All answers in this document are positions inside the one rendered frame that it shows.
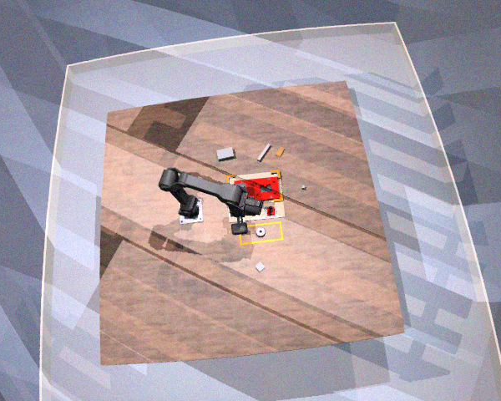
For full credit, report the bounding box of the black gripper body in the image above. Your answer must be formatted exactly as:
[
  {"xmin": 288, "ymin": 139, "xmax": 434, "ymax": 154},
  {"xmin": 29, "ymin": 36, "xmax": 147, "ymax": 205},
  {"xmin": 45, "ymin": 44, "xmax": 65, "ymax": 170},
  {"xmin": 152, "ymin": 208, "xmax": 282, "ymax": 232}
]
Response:
[{"xmin": 229, "ymin": 208, "xmax": 248, "ymax": 236}]

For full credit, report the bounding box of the grey rectangular bar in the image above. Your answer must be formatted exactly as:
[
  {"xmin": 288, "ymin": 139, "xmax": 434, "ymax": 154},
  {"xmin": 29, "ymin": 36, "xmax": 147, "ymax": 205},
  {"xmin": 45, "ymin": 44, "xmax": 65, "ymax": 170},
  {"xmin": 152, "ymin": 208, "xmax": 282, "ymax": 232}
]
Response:
[{"xmin": 257, "ymin": 143, "xmax": 271, "ymax": 161}]

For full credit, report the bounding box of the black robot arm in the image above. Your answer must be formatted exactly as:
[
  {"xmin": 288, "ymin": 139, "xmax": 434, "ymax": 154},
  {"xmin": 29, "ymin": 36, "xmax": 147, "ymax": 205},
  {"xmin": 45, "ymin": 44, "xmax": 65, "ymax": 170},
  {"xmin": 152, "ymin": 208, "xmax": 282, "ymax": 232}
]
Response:
[{"xmin": 158, "ymin": 167, "xmax": 263, "ymax": 220}]

